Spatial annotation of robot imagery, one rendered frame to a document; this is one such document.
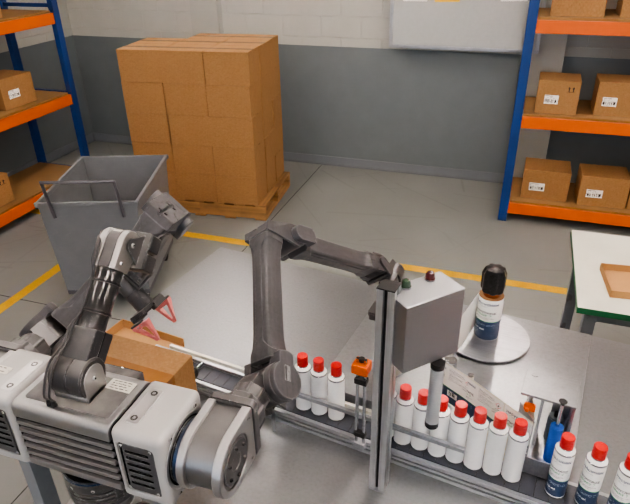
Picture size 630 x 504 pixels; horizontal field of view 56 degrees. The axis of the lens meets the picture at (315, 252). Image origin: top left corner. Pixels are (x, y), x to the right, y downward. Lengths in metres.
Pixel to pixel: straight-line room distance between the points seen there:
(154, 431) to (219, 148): 4.09
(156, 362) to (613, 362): 1.58
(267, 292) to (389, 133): 4.85
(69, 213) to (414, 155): 3.45
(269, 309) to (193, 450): 0.35
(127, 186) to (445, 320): 3.43
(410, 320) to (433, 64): 4.56
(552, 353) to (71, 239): 2.86
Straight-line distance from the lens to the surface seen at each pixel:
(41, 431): 1.16
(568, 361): 2.27
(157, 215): 1.33
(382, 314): 1.38
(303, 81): 6.12
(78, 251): 4.00
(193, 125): 4.99
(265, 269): 1.27
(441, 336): 1.46
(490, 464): 1.78
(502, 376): 2.13
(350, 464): 1.85
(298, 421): 1.93
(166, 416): 1.03
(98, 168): 4.57
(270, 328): 1.21
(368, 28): 5.84
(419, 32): 5.62
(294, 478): 1.82
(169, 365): 1.78
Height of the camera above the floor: 2.22
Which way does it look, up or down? 29 degrees down
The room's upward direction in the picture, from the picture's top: 1 degrees counter-clockwise
